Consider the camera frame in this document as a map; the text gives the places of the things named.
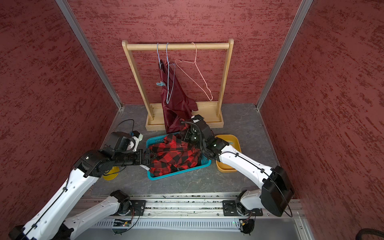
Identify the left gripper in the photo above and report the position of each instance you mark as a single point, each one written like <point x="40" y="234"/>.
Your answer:
<point x="140" y="161"/>

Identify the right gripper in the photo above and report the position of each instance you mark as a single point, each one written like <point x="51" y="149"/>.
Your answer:
<point x="186" y="138"/>

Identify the red black plaid shirt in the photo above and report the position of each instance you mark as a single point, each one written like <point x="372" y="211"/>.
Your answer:
<point x="172" y="155"/>

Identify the pink wire hanger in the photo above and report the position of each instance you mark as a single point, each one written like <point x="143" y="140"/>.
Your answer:
<point x="197" y="77"/>

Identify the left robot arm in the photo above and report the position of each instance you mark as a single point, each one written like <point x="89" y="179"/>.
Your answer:
<point x="53" y="223"/>

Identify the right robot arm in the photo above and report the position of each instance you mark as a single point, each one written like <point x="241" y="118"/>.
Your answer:
<point x="274" y="191"/>

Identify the teal plastic basket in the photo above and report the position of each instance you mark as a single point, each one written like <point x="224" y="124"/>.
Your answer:
<point x="205" y="162"/>

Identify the maroon satin shirt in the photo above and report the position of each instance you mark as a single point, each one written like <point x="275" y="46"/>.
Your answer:
<point x="180" y="107"/>

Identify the yellow cup with tools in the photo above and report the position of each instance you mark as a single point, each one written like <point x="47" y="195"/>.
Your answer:
<point x="112" y="174"/>

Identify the wooden clothes rack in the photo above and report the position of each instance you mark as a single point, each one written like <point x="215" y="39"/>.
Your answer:
<point x="210" y="110"/>

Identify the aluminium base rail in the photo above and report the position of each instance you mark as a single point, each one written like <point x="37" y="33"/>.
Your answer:
<point x="185" y="212"/>

